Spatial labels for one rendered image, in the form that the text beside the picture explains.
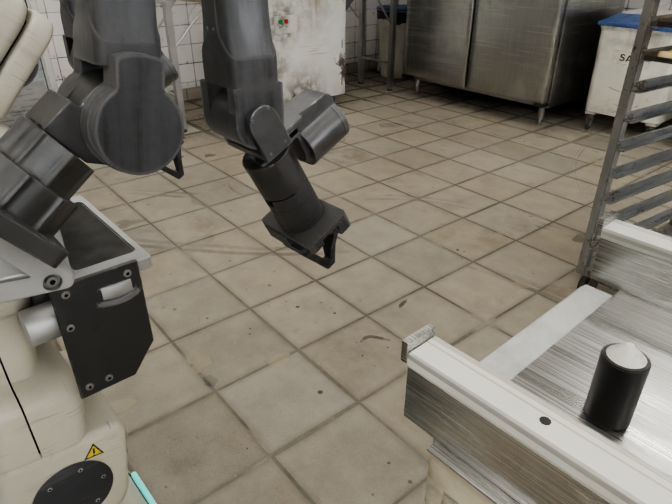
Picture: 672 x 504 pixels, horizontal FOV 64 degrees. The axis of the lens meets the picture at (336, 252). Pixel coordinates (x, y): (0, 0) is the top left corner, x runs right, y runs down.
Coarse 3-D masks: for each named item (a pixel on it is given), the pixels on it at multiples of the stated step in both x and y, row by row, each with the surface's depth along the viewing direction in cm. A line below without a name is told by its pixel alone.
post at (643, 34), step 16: (656, 0) 151; (640, 32) 156; (640, 48) 157; (640, 64) 159; (624, 80) 163; (624, 96) 164; (624, 112) 166; (624, 128) 169; (608, 144) 173; (608, 160) 174; (608, 176) 176; (592, 208) 184; (592, 224) 185; (592, 240) 187
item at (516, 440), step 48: (432, 336) 39; (432, 384) 36; (480, 384) 35; (432, 432) 38; (480, 432) 34; (528, 432) 31; (576, 432) 31; (528, 480) 33; (576, 480) 30; (624, 480) 28
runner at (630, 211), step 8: (664, 192) 203; (648, 200) 198; (656, 200) 202; (664, 200) 203; (624, 208) 190; (632, 208) 194; (640, 208) 196; (648, 208) 196; (616, 216) 189; (624, 216) 191; (632, 216) 191
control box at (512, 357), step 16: (592, 288) 55; (560, 304) 53; (576, 304) 53; (592, 304) 53; (544, 320) 51; (560, 320) 51; (576, 320) 51; (528, 336) 49; (544, 336) 49; (560, 336) 49; (496, 352) 47; (512, 352) 47; (528, 352) 47; (496, 368) 45; (512, 368) 45
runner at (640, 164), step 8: (664, 152) 190; (640, 160) 182; (648, 160) 186; (656, 160) 188; (664, 160) 188; (616, 168) 176; (624, 168) 179; (632, 168) 181; (640, 168) 181; (616, 176) 175; (624, 176) 176
